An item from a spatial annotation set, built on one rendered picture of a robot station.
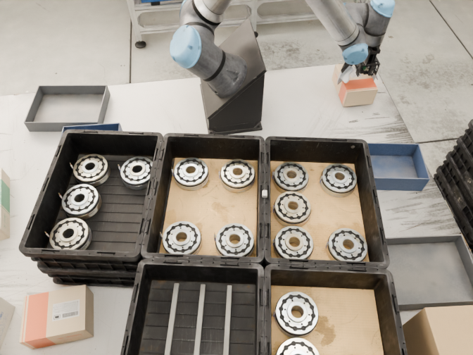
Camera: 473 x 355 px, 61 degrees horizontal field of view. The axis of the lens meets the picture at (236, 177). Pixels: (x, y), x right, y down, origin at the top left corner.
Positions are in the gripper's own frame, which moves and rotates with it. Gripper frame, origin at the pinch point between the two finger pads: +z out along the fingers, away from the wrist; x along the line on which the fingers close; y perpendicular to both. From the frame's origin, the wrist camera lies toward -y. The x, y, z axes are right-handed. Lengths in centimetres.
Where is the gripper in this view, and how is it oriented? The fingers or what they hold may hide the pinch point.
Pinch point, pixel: (355, 81)
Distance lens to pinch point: 166.4
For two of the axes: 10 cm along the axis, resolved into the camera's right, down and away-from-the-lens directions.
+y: 1.4, 8.1, -5.6
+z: 0.0, 5.7, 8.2
